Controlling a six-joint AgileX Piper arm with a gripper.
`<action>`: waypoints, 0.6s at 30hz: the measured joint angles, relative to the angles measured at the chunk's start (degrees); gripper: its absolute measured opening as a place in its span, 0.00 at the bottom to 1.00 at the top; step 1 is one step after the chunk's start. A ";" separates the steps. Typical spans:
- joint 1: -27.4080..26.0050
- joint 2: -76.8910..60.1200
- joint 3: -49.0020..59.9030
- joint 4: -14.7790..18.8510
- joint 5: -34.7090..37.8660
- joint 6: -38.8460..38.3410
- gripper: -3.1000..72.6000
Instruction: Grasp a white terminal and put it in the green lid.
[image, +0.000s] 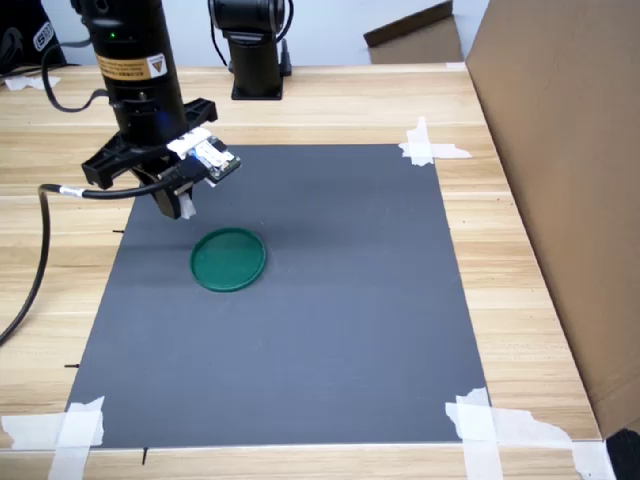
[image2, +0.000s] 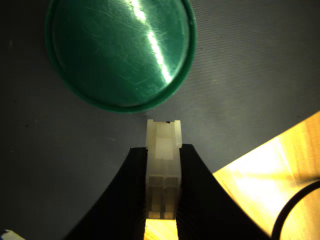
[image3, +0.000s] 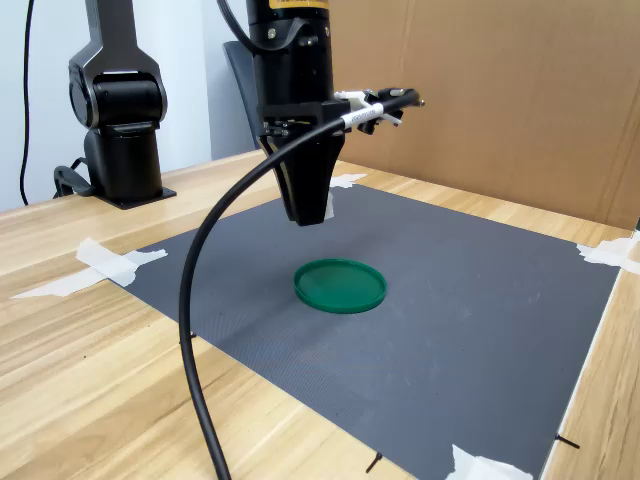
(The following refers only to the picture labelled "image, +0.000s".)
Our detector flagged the round green lid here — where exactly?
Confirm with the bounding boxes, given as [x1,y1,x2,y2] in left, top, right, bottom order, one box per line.
[189,227,268,294]

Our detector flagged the crumpled white tape piece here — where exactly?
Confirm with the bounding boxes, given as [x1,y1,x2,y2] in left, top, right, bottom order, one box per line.
[3,74,62,93]

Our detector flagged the black object with white print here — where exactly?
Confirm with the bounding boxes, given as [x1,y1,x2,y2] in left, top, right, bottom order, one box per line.
[0,0,69,77]

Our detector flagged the dark grey mat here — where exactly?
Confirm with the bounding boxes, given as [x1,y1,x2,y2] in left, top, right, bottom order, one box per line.
[64,143,494,450]

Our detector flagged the white tape strip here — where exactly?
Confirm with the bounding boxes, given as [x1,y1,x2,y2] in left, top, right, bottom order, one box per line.
[487,405,575,447]
[47,395,107,480]
[568,438,618,480]
[405,116,436,168]
[0,411,104,451]
[444,387,504,480]
[398,141,474,161]

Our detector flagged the brown cardboard box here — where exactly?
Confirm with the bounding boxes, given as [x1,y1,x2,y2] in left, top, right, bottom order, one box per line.
[362,0,467,65]

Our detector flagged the brown cardboard partition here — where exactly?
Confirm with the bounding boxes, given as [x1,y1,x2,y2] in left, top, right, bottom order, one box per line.
[464,0,640,442]

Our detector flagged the black rounded object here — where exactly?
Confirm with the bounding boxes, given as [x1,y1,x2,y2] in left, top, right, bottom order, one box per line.
[605,428,640,480]

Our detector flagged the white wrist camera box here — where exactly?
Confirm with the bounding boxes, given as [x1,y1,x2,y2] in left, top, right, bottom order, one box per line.
[166,126,243,190]

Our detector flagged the thick black camera cable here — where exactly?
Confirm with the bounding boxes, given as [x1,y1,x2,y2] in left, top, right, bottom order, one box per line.
[0,159,207,347]

